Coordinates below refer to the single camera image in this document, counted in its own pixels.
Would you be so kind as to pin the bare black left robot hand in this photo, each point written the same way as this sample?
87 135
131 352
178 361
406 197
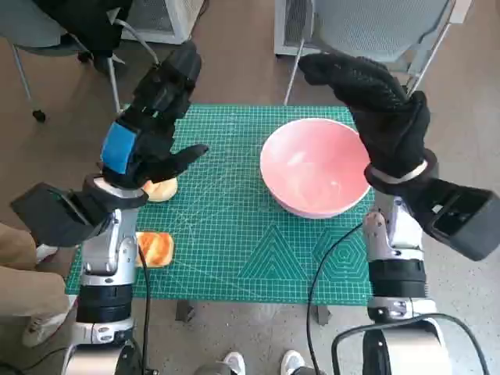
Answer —
148 136

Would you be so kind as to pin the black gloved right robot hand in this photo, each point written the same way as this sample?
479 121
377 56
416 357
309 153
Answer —
386 125

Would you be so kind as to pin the round toy bread bun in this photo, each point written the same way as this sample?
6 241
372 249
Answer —
162 191

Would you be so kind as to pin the pink bowl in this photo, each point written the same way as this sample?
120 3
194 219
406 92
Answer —
312 168

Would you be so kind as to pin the rectangular orange toy bread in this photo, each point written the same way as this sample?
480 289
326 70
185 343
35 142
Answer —
156 250

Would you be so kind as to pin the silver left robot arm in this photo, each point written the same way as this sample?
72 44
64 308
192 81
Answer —
105 250

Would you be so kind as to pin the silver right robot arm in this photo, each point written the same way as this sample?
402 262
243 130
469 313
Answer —
394 273

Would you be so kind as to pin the grey mesh chair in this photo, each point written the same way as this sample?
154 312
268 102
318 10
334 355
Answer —
371 27

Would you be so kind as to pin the white cabinet with mesh panel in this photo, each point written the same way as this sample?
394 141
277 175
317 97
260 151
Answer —
164 19
289 23

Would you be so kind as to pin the green cutting mat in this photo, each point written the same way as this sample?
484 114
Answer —
226 234

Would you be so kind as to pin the black jacket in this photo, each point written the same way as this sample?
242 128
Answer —
86 23

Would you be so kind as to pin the teal seat chair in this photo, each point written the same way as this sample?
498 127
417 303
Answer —
23 27

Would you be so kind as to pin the person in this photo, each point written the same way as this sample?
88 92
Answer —
23 289

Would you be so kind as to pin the white shoe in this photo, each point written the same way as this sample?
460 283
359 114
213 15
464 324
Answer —
234 363
292 363

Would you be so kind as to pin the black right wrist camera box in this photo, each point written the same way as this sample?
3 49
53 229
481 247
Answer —
468 222

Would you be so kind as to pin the dark table leg bracket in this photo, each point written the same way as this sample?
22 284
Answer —
323 315
184 311

